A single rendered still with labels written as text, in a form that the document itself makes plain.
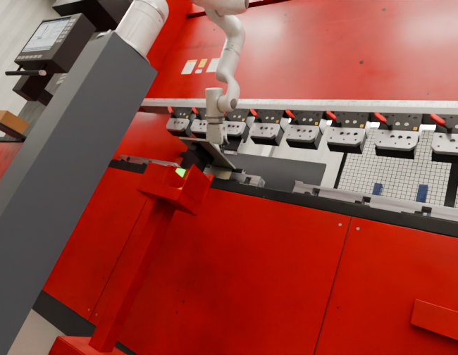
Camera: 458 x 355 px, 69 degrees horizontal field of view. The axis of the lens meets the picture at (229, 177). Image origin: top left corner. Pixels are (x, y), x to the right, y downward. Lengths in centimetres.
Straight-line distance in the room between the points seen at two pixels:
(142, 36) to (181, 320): 102
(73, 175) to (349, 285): 89
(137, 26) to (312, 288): 102
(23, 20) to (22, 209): 802
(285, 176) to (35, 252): 153
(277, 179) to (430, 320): 130
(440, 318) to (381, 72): 104
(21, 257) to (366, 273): 98
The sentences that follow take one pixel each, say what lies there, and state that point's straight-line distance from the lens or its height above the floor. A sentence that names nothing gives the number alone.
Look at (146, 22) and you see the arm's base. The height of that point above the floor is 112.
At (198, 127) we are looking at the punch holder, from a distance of 191.
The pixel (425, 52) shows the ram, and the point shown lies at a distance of 174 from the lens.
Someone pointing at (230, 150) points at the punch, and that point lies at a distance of 175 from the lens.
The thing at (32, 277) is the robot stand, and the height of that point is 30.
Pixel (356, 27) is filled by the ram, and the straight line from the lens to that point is 194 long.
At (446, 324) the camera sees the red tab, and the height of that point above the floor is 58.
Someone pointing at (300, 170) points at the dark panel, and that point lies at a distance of 212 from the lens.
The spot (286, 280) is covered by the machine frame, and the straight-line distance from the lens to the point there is 122.
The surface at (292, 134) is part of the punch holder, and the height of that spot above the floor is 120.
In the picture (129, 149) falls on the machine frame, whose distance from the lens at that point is 236.
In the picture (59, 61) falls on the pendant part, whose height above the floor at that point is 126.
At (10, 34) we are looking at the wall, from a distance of 873.
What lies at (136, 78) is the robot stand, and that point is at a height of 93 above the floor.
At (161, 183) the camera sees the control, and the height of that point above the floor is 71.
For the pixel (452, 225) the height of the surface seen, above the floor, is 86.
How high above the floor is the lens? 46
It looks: 17 degrees up
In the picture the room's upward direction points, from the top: 22 degrees clockwise
